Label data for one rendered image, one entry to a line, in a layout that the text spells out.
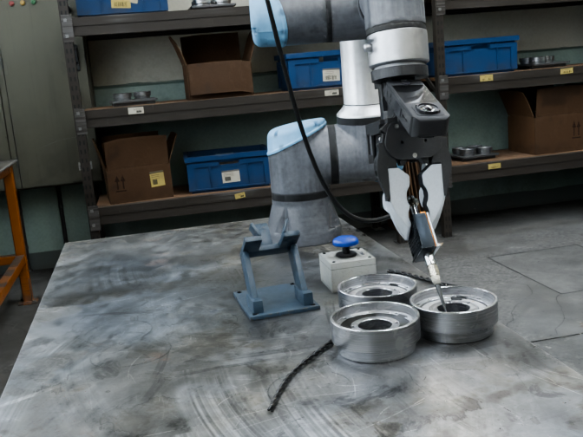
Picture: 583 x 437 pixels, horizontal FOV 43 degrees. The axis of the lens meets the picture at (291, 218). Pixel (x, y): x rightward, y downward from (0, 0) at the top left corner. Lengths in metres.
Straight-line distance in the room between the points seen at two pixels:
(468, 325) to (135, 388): 0.38
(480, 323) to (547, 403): 0.16
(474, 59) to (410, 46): 3.91
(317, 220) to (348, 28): 0.48
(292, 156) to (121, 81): 3.53
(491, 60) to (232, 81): 1.65
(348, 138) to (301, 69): 3.08
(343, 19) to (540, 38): 4.64
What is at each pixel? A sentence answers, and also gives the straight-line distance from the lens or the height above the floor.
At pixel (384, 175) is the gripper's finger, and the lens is 0.90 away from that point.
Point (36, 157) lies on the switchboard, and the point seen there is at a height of 0.74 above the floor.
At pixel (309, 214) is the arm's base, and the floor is 0.86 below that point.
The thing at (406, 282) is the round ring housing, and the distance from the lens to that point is 1.02.
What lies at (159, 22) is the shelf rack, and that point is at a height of 1.44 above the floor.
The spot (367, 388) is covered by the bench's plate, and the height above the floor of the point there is 0.80.
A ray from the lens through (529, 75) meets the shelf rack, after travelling 4.88.
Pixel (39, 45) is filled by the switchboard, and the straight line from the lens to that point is 4.63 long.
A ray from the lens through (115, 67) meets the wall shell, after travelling 4.84.
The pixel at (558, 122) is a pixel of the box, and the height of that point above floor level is 0.65.
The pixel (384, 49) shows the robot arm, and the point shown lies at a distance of 0.91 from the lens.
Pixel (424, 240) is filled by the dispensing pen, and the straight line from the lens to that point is 0.89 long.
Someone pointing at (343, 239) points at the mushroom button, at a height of 0.87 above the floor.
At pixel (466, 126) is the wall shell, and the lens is 5.36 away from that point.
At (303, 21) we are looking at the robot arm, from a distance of 1.01.
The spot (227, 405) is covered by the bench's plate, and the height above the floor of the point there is 0.80.
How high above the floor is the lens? 1.13
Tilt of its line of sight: 12 degrees down
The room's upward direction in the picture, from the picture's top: 5 degrees counter-clockwise
